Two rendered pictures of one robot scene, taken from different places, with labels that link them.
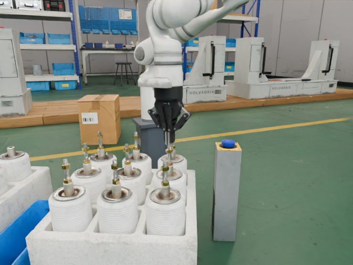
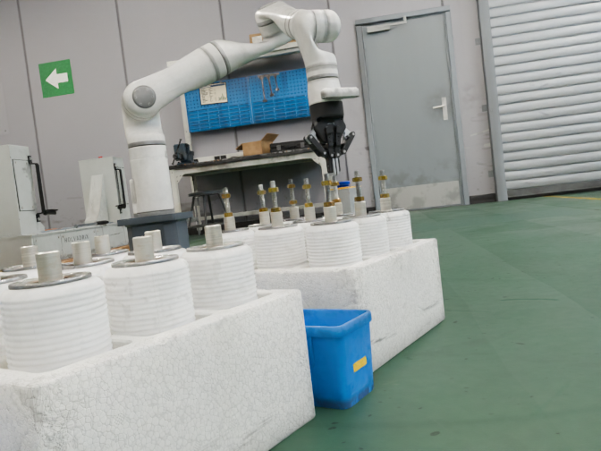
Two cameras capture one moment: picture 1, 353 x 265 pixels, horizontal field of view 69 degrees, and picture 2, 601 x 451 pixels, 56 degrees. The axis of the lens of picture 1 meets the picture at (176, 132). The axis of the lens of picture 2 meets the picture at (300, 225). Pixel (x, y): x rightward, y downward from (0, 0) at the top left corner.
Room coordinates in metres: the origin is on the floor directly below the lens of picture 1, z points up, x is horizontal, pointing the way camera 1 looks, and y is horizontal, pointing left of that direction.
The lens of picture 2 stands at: (0.10, 1.16, 0.31)
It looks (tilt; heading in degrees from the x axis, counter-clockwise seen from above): 3 degrees down; 300
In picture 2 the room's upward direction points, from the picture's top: 7 degrees counter-clockwise
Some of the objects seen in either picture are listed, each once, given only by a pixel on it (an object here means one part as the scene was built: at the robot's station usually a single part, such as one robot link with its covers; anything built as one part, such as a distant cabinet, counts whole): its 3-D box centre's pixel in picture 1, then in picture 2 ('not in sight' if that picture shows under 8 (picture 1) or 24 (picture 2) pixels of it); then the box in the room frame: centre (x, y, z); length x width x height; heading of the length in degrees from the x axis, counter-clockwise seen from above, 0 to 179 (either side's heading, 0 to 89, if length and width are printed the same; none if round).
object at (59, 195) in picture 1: (69, 193); (331, 223); (0.56, 0.26, 0.25); 0.08 x 0.08 x 0.01
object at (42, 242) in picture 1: (131, 222); (319, 297); (0.67, 0.14, 0.09); 0.39 x 0.39 x 0.18; 87
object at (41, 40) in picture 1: (32, 38); not in sight; (4.83, 2.54, 0.90); 0.50 x 0.38 x 0.21; 21
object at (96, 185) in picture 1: (91, 200); (283, 275); (0.68, 0.26, 0.16); 0.10 x 0.10 x 0.18
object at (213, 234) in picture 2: not in sight; (214, 237); (0.58, 0.57, 0.26); 0.02 x 0.02 x 0.03
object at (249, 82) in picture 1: (283, 66); (55, 204); (3.64, -1.48, 0.45); 1.51 x 0.57 x 0.74; 112
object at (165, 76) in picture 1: (164, 73); (328, 88); (0.65, 0.03, 0.53); 0.11 x 0.09 x 0.06; 149
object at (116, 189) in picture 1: (116, 189); (360, 209); (0.56, 0.14, 0.26); 0.02 x 0.02 x 0.03
